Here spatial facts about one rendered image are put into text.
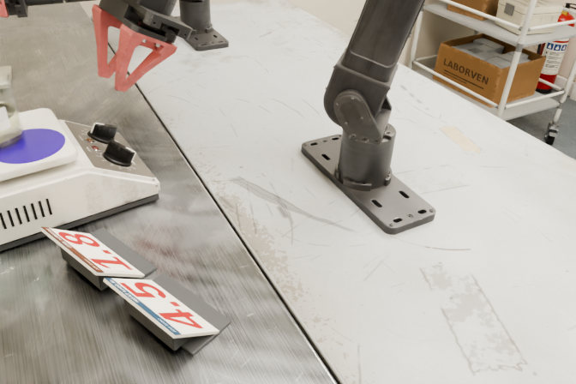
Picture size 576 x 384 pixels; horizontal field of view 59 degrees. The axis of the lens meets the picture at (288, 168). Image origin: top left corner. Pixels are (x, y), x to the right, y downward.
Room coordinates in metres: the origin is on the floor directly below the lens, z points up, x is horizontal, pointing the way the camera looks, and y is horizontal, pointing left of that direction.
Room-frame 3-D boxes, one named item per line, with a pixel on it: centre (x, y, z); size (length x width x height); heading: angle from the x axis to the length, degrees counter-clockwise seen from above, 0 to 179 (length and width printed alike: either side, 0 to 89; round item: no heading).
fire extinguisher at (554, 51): (2.93, -1.53, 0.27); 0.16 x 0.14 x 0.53; 120
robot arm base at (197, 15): (1.05, 0.21, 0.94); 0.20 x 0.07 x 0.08; 30
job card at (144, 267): (0.36, 0.18, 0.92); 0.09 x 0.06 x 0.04; 53
